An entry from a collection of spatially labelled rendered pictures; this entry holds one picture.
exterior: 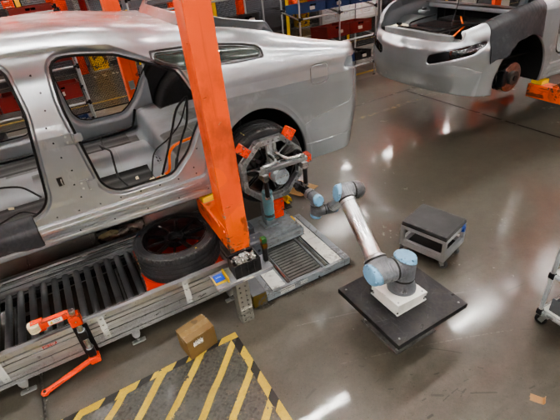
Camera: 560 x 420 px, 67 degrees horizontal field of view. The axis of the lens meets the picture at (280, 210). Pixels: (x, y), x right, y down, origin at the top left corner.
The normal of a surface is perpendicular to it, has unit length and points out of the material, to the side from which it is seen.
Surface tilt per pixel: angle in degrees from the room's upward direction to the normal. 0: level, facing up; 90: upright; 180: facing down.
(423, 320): 0
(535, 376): 0
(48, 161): 88
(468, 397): 0
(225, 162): 90
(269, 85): 90
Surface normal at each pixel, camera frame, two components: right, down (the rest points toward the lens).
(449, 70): -0.53, 0.50
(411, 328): -0.09, -0.83
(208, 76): 0.48, 0.44
